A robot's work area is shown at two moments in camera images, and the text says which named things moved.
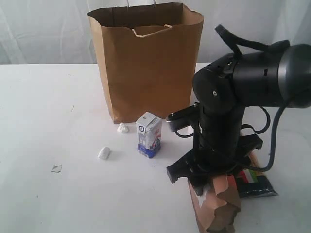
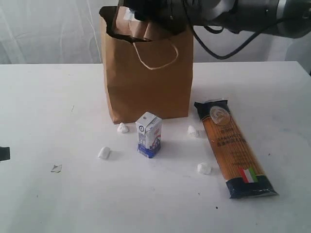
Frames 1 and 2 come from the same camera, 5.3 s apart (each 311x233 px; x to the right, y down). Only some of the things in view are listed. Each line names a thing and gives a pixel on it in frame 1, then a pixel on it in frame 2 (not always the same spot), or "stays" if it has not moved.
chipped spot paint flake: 57,168 stays
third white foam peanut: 104,153 stays
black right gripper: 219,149 to 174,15
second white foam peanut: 122,128 stays
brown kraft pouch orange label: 222,205 to 127,24
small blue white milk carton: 149,135 stays
